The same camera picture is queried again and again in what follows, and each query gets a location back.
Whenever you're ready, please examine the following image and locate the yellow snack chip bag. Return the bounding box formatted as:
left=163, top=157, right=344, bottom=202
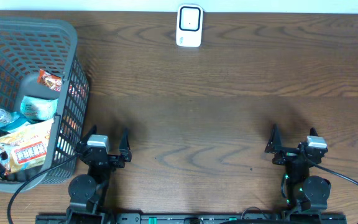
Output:
left=0, top=119, right=54, bottom=175

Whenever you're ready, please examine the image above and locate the orange chocolate bar wrapper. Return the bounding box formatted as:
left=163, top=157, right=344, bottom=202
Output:
left=37, top=69, right=62, bottom=91

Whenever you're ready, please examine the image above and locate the grey plastic mesh basket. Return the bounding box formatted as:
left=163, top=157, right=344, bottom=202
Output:
left=0, top=17, right=89, bottom=193

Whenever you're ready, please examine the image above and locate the teal wet wipes pack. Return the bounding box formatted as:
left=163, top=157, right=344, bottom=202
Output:
left=20, top=96, right=58, bottom=121

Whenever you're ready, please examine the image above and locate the white barcode scanner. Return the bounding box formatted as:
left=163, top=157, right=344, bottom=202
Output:
left=176, top=4, right=204, bottom=48

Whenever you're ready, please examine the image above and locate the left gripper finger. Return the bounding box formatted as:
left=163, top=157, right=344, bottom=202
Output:
left=119, top=129, right=132, bottom=162
left=80, top=125, right=97, bottom=144

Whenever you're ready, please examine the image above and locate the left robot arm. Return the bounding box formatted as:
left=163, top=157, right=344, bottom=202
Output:
left=63, top=126, right=132, bottom=224

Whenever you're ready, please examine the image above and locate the left black cable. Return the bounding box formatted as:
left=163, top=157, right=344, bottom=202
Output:
left=7, top=152, right=80, bottom=224

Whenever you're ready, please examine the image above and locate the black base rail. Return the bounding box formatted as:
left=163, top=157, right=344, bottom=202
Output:
left=35, top=212, right=347, bottom=224

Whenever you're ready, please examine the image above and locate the blue mouthwash bottle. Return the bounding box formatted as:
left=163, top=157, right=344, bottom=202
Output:
left=0, top=108, right=34, bottom=133

